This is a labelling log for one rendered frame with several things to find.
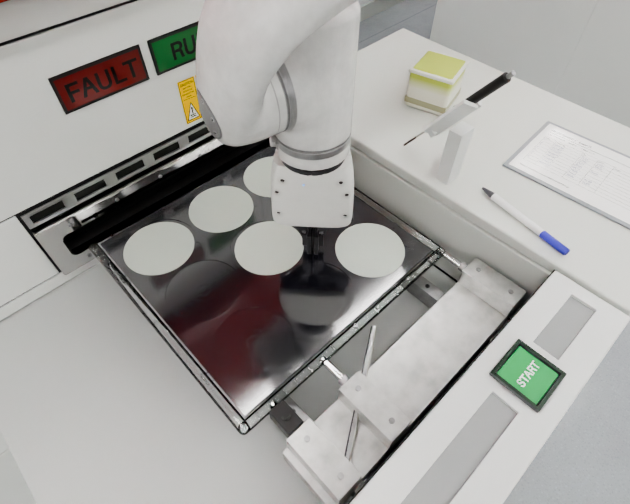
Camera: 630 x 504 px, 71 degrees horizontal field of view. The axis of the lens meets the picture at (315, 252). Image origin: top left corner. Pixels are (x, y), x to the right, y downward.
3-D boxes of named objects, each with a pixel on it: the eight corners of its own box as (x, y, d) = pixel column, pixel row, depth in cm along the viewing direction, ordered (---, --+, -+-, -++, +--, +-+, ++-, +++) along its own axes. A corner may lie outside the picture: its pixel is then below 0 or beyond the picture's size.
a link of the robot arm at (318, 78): (293, 166, 44) (367, 134, 47) (287, 32, 34) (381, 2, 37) (252, 123, 48) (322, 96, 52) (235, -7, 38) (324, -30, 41)
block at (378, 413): (337, 398, 53) (338, 388, 51) (356, 379, 54) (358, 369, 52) (388, 449, 49) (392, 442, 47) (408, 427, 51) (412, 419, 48)
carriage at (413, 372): (283, 458, 51) (281, 452, 49) (465, 280, 67) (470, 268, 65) (331, 516, 48) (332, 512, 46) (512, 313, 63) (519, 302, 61)
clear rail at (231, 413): (89, 249, 66) (85, 243, 65) (97, 244, 66) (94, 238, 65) (243, 439, 49) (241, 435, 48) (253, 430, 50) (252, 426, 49)
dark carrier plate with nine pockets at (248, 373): (101, 246, 66) (99, 243, 65) (278, 144, 80) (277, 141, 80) (245, 417, 50) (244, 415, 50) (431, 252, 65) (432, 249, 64)
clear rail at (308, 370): (235, 430, 50) (234, 426, 49) (438, 249, 66) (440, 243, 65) (243, 439, 49) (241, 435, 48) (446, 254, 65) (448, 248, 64)
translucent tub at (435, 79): (401, 105, 75) (408, 68, 70) (419, 85, 79) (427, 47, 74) (443, 119, 73) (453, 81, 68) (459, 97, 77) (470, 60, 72)
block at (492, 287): (457, 281, 63) (462, 269, 61) (470, 268, 65) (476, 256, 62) (506, 317, 60) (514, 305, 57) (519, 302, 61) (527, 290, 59)
